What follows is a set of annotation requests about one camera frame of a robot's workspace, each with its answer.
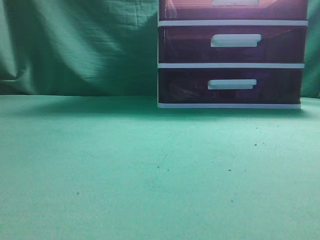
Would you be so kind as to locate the white plastic drawer cabinet frame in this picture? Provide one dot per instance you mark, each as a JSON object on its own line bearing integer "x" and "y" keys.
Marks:
{"x": 228, "y": 84}

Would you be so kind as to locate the green table cloth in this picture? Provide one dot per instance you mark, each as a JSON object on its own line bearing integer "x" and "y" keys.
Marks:
{"x": 119, "y": 168}

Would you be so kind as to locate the green cloth backdrop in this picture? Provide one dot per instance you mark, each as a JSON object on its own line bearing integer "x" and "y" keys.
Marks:
{"x": 78, "y": 47}

